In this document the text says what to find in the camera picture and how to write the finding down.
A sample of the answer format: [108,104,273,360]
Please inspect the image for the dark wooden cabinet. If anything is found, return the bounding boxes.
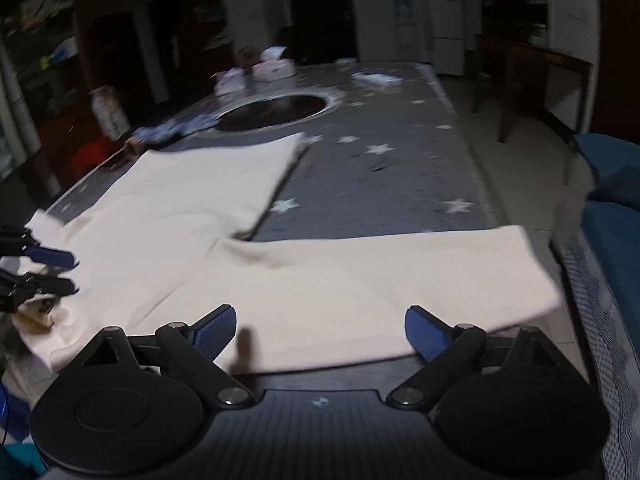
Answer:
[0,0,88,201]

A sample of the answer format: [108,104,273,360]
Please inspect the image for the white paper bag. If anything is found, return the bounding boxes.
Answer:
[90,85,132,141]

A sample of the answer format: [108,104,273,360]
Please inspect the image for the blue white patterned cloth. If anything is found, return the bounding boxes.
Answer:
[131,115,221,147]

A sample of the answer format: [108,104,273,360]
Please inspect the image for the flat white box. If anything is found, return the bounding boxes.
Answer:
[351,71,405,92]

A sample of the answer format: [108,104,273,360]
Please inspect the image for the pink white tissue pack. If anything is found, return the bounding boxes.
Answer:
[214,66,247,95]
[251,46,296,82]

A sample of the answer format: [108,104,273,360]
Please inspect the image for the round black cooktop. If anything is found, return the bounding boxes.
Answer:
[216,91,331,134]

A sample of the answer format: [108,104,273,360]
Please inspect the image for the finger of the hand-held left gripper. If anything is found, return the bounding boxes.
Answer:
[0,270,80,312]
[0,226,80,269]

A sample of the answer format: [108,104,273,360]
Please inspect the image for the cream pants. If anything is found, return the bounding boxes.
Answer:
[10,132,567,376]

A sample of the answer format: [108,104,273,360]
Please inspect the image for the dark wooden side table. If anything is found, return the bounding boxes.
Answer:
[472,35,594,144]

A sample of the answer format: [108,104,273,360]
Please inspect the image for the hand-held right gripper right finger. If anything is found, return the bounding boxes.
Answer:
[386,304,576,409]

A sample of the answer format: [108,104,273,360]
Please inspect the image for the grey star-printed tablecloth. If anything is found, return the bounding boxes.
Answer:
[45,61,526,242]

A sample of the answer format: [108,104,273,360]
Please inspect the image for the white refrigerator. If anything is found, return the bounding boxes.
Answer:
[425,0,469,78]

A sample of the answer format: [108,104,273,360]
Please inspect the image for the dark wooden shelf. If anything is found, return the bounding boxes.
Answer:
[479,0,551,52]

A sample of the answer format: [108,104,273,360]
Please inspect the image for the blue cushion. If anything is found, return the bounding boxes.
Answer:
[572,132,640,273]

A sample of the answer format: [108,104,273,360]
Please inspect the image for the red stool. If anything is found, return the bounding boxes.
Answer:
[70,140,122,172]

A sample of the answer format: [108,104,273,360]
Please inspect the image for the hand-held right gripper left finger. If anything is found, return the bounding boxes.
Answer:
[75,304,257,409]

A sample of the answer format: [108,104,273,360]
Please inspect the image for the grey patterned blanket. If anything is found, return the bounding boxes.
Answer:
[554,230,640,480]

